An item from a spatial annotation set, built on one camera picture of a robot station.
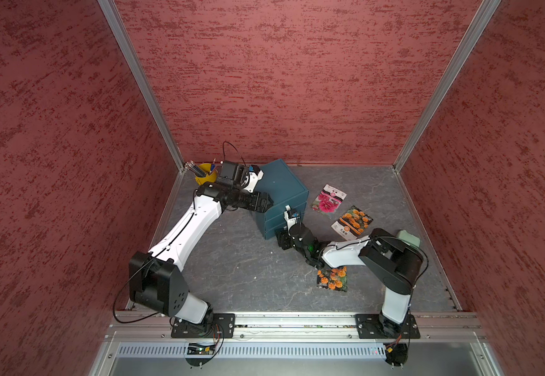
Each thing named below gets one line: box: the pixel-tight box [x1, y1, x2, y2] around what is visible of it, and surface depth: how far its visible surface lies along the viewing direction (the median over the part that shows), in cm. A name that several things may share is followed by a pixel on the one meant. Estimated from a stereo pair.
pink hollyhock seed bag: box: [310, 183, 347, 220], surface depth 109 cm
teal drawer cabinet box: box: [252, 158, 310, 240], surface depth 86 cm
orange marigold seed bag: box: [330, 205, 374, 242], surface depth 102 cm
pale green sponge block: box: [396, 229, 421, 249], surface depth 93 cm
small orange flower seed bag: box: [316, 265, 349, 293], surface depth 85 cm
